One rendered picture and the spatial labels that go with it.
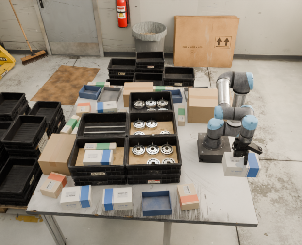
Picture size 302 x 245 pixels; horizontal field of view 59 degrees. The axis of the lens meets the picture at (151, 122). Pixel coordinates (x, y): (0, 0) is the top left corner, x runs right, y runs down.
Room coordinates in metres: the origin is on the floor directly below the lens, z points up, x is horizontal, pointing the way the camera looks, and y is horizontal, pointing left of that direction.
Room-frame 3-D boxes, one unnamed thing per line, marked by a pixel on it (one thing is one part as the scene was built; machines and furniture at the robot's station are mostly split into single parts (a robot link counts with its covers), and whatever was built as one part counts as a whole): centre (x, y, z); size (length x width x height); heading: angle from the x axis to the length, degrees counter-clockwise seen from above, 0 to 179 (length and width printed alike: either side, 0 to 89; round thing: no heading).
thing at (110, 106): (2.08, 0.44, 0.75); 0.20 x 0.12 x 0.09; 98
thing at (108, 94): (2.32, 0.44, 0.73); 0.27 x 0.20 x 0.05; 172
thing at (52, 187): (1.18, 0.72, 0.74); 0.16 x 0.12 x 0.07; 163
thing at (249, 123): (1.06, -0.53, 1.41); 0.09 x 0.08 x 0.11; 169
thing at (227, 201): (1.73, 0.03, 0.35); 1.60 x 1.60 x 0.70; 86
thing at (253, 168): (1.06, -0.55, 1.10); 0.20 x 0.12 x 0.09; 86
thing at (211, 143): (1.54, -0.51, 0.85); 0.15 x 0.15 x 0.10
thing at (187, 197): (1.07, -0.25, 0.74); 0.16 x 0.12 x 0.07; 8
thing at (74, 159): (1.34, 0.39, 0.87); 0.40 x 0.30 x 0.11; 91
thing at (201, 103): (2.03, -0.56, 0.80); 0.40 x 0.30 x 0.20; 84
